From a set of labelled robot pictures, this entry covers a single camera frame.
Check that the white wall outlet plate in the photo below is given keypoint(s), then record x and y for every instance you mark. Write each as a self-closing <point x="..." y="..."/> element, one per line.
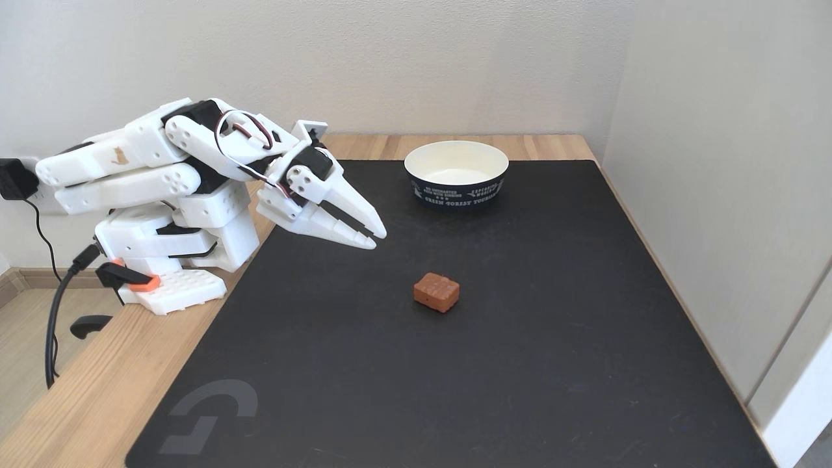
<point x="49" y="207"/>

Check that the black desk mat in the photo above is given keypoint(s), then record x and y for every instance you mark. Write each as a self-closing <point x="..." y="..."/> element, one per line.
<point x="455" y="377"/>

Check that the brown toy block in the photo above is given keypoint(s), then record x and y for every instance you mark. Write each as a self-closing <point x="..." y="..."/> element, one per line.
<point x="437" y="291"/>

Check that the black and orange clamp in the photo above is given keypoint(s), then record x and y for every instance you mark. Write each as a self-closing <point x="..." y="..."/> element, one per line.
<point x="127" y="276"/>

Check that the navy paper bowl white inside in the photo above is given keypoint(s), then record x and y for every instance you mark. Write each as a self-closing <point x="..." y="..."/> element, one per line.
<point x="455" y="188"/>

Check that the wooden baseboard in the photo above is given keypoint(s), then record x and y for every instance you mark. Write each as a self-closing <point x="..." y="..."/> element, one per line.
<point x="39" y="278"/>

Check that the black power adapter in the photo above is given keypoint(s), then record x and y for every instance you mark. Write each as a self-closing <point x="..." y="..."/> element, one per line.
<point x="14" y="179"/>

